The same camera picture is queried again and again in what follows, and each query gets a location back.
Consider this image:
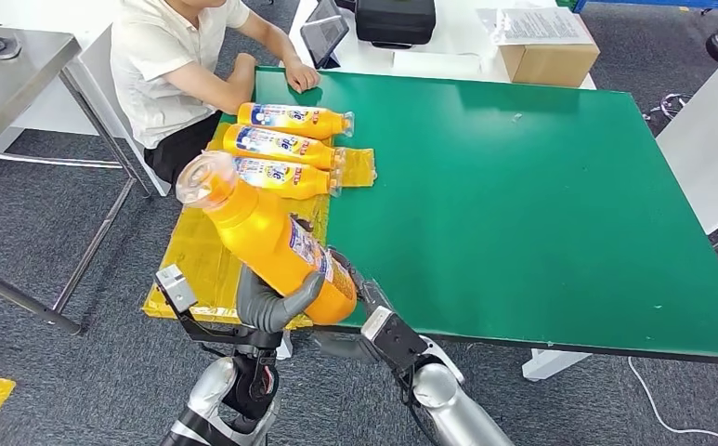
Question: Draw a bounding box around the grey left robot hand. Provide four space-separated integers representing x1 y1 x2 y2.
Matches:
235 264 326 336

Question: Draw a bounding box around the yellow taped cardboard sheet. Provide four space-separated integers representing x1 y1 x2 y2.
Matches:
141 123 378 331

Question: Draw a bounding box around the printed paper in sleeve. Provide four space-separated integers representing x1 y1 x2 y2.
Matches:
476 7 596 48

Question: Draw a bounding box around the orange detergent bottle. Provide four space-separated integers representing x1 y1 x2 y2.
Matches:
236 101 356 141
176 151 359 327
221 124 347 172
232 156 343 201

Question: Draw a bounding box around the white table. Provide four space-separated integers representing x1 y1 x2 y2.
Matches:
280 0 598 92

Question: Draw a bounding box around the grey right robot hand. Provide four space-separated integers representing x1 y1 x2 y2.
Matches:
312 247 394 364

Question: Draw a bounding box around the white cable bundle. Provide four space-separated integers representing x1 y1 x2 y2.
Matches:
642 92 695 123

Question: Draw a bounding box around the black carrying case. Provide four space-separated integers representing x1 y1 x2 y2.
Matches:
355 0 437 50

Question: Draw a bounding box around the brown cardboard box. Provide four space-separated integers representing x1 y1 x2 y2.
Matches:
500 43 601 88

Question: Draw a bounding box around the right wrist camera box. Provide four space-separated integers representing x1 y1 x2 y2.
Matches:
359 306 428 374

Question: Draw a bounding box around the blue metal rack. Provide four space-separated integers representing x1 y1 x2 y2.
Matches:
572 0 718 27

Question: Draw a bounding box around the grey tablet on stand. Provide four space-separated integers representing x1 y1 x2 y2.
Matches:
299 0 350 70

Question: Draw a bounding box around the white floor cable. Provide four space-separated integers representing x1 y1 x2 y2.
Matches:
626 355 718 444

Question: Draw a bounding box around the white board panel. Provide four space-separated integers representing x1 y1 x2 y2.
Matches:
655 33 718 235

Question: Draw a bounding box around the steel table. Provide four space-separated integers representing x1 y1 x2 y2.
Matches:
0 23 152 336

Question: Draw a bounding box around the person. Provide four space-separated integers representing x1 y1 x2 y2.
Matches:
110 0 321 186

